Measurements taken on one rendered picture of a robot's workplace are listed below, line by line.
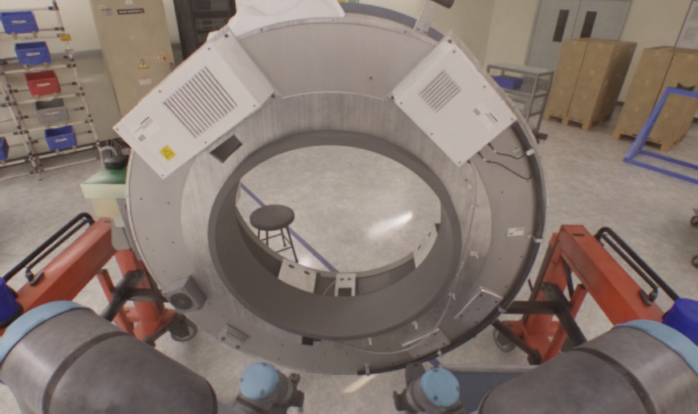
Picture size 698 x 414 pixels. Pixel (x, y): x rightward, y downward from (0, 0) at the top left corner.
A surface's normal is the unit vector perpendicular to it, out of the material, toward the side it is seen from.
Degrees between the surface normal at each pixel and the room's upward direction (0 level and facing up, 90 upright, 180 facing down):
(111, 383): 32
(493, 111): 90
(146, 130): 90
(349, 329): 9
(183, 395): 53
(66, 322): 15
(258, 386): 19
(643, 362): 5
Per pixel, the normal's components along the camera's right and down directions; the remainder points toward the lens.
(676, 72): -0.79, 0.29
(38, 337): -0.07, -0.75
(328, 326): 0.10, -0.87
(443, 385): 0.14, -0.67
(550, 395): -0.58, -0.65
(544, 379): -0.58, -0.80
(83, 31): 0.61, 0.39
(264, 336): -0.03, 0.49
